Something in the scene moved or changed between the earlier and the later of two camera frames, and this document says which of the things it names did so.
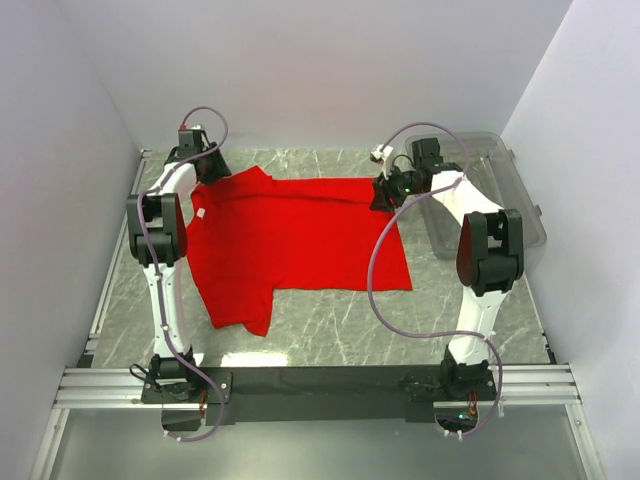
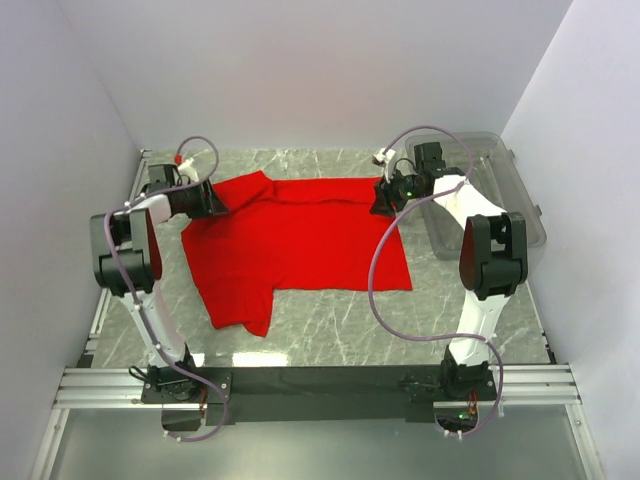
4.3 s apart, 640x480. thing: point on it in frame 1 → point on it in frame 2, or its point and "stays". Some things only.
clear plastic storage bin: [487, 161] stays
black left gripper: [214, 167] → [211, 201]
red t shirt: [249, 234] stays
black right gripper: [383, 192] stays
